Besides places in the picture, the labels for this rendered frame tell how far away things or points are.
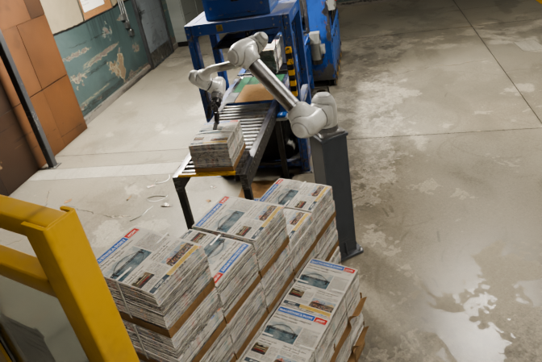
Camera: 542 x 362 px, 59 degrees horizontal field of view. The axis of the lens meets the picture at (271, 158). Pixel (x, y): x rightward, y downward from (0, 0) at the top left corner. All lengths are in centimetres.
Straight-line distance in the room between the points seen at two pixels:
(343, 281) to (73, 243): 169
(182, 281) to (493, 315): 208
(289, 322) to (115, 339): 123
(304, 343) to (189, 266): 76
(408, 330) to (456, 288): 49
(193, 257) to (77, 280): 70
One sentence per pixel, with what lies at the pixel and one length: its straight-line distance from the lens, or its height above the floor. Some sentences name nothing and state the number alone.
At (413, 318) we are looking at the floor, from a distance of 325.
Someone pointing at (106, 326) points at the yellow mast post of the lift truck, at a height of 152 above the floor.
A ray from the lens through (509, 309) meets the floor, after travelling 338.
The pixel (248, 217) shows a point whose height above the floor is 107.
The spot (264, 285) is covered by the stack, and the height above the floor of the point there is 78.
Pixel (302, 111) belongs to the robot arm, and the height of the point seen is 125.
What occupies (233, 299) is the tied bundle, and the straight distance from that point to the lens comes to 217.
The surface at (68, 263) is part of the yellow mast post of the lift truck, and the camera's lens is 121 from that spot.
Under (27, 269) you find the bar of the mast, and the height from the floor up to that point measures 165.
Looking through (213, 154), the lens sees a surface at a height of 96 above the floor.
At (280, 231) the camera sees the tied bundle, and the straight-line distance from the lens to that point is 240.
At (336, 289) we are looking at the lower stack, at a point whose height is 60.
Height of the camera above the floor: 239
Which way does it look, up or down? 28 degrees down
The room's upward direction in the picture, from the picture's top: 10 degrees counter-clockwise
